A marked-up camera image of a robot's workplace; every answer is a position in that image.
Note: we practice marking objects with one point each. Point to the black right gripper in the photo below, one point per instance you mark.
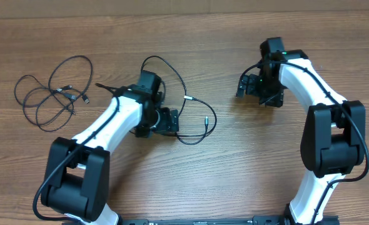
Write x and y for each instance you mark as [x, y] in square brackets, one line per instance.
[247, 84]

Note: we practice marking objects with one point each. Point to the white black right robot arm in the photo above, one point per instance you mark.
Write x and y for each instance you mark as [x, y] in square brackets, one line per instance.
[333, 148]

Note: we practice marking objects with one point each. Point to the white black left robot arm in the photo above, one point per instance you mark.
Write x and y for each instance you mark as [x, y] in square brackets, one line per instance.
[76, 181]

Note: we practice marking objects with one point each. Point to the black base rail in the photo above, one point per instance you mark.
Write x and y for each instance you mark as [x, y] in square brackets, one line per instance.
[200, 221]

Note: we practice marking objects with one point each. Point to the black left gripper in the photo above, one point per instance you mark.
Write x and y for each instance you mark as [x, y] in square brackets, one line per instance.
[172, 121]

